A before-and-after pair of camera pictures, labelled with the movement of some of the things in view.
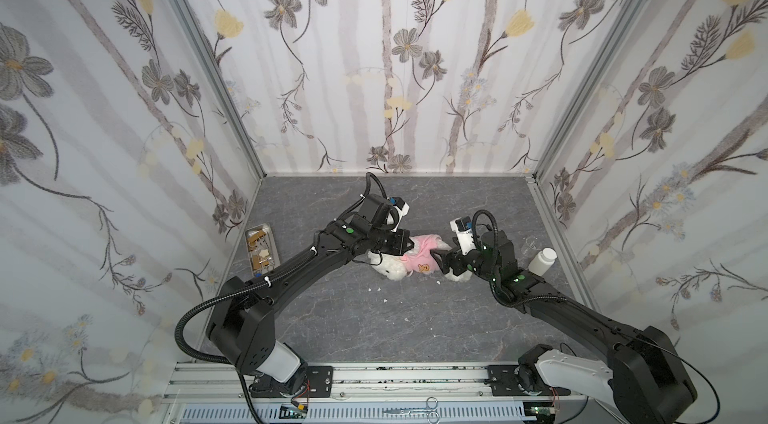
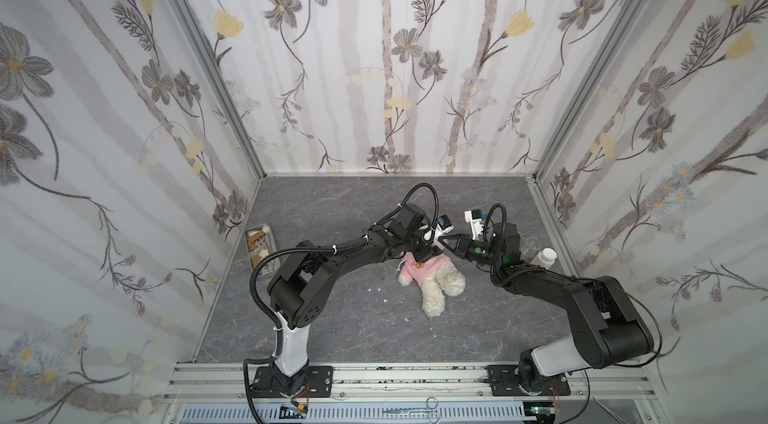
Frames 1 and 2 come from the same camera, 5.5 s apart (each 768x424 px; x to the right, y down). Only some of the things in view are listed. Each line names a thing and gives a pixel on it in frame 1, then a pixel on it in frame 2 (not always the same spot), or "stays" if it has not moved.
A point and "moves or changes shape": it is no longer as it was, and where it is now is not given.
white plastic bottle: x=543 y=261 stays
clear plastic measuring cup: x=532 y=242 stays
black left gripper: x=390 y=242 to x=424 y=244
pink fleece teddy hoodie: x=421 y=259 moves or changes shape
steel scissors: x=431 y=406 stays
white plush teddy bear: x=391 y=267 moves or changes shape
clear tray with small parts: x=262 y=249 stays
